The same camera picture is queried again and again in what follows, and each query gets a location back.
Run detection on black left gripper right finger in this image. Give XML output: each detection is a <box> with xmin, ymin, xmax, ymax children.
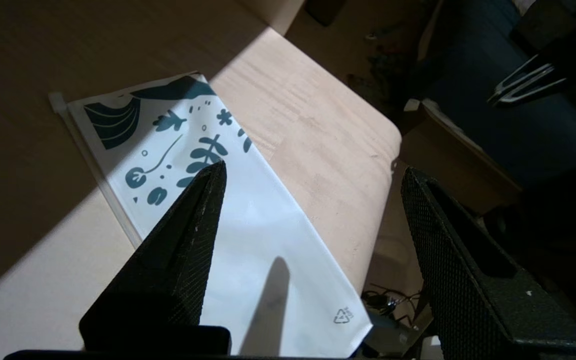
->
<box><xmin>401</xmin><ymin>166</ymin><xmax>576</xmax><ymax>360</ymax></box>

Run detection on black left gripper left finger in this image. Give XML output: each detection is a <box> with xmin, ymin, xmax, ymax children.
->
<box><xmin>79</xmin><ymin>160</ymin><xmax>232</xmax><ymax>352</ymax></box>

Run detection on white floral zipper pouch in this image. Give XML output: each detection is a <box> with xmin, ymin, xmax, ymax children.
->
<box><xmin>48</xmin><ymin>71</ymin><xmax>374</xmax><ymax>358</ymax></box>

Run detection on grey power adapter box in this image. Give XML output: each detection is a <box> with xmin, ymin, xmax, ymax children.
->
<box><xmin>363</xmin><ymin>315</ymin><xmax>421</xmax><ymax>358</ymax></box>

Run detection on brown cardboard box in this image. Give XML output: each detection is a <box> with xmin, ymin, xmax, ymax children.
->
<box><xmin>400</xmin><ymin>97</ymin><xmax>524</xmax><ymax>216</ymax></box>

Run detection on silver metal prongs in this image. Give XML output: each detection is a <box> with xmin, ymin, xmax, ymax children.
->
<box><xmin>487</xmin><ymin>54</ymin><xmax>569</xmax><ymax>108</ymax></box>

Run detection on light wooden desk with hutch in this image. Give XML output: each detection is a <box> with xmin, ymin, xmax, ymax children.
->
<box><xmin>0</xmin><ymin>0</ymin><xmax>403</xmax><ymax>360</ymax></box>

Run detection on dark blue upholstered furniture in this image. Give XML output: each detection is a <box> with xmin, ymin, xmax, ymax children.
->
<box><xmin>418</xmin><ymin>0</ymin><xmax>576</xmax><ymax>186</ymax></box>

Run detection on black adapter cable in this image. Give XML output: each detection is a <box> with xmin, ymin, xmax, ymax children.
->
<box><xmin>362</xmin><ymin>284</ymin><xmax>424</xmax><ymax>326</ymax></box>

